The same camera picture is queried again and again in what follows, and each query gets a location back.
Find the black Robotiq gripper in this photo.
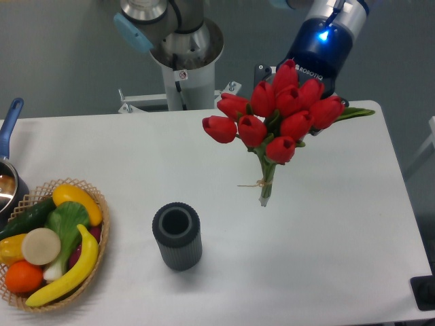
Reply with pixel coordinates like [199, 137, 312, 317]
[254, 16, 353, 107]

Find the red tulip bouquet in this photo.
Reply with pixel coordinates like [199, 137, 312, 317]
[202, 60, 374, 206]

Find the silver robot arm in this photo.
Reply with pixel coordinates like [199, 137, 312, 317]
[114, 1, 372, 111]

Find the grey ribbed vase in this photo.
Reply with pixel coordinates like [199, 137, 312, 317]
[152, 202, 203, 271]

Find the black device at edge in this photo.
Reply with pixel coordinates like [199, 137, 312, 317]
[410, 275, 434, 311]

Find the dark red vegetable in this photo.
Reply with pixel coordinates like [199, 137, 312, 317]
[68, 225, 101, 270]

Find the green bok choy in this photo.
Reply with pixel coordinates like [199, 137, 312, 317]
[43, 201, 90, 283]

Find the yellow banana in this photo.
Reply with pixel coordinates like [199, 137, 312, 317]
[25, 224, 99, 308]

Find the green cucumber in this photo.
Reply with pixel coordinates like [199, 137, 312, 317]
[1, 197, 56, 240]

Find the yellow bell pepper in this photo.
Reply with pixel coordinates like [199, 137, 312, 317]
[1, 234, 27, 266]

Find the orange fruit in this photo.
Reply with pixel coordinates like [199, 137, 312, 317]
[5, 260, 43, 293]

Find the woven wicker basket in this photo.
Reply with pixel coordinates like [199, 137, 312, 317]
[1, 178, 110, 313]

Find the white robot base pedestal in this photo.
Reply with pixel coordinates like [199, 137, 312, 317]
[114, 14, 241, 113]

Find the white frame at right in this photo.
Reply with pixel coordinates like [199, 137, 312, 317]
[403, 116, 434, 181]

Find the blue handled saucepan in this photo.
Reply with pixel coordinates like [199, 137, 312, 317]
[1, 98, 29, 229]

